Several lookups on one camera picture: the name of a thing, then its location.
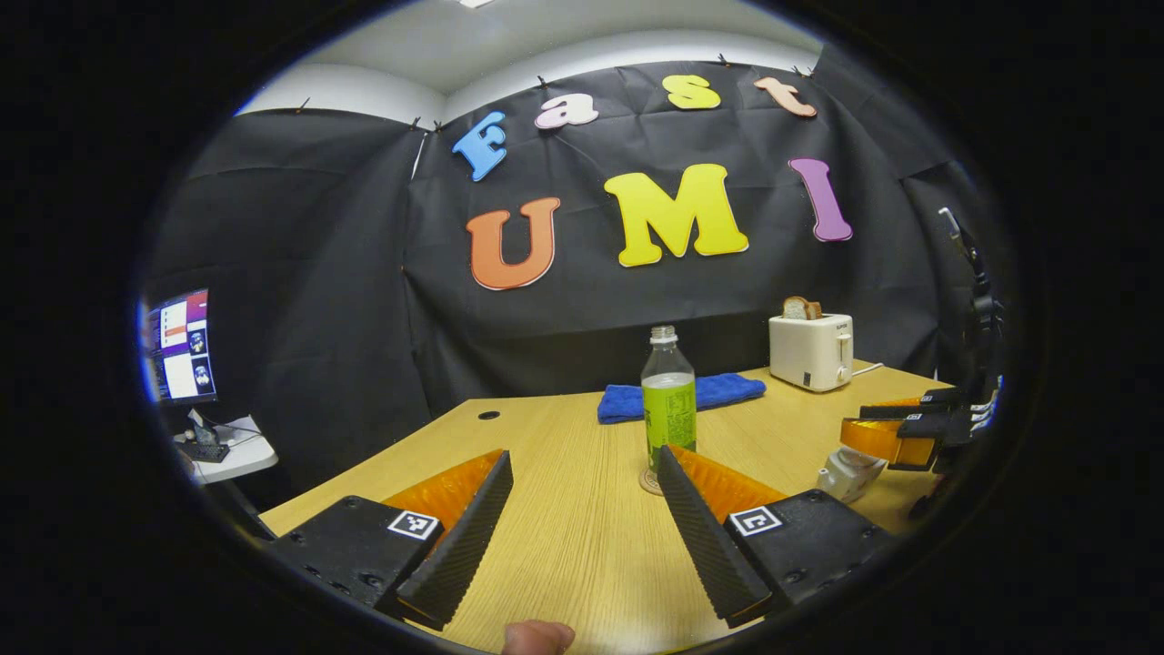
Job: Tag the white toaster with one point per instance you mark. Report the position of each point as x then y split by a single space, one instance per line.
809 355

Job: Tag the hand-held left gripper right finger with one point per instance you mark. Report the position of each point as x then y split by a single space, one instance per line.
700 546

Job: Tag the bread slice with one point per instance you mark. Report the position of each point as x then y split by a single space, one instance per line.
800 309

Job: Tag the white ceramic teacup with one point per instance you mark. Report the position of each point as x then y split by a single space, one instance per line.
850 478

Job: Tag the round cork coaster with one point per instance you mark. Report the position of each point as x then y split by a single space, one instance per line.
649 482

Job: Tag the green label water bottle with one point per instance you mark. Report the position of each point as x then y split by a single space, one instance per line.
668 409

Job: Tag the computer monitor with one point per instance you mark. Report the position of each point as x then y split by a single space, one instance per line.
184 346

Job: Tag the white side table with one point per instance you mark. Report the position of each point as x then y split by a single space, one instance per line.
236 455

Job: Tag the ceiling light panel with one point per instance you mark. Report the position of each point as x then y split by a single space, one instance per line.
475 3

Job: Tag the blue towel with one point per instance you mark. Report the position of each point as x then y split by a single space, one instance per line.
627 400

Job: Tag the black backdrop cloth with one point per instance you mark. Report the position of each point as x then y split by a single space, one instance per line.
364 318

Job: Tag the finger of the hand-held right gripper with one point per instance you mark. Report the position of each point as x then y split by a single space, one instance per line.
909 405
918 429

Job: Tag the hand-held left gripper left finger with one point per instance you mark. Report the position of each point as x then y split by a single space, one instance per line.
464 546

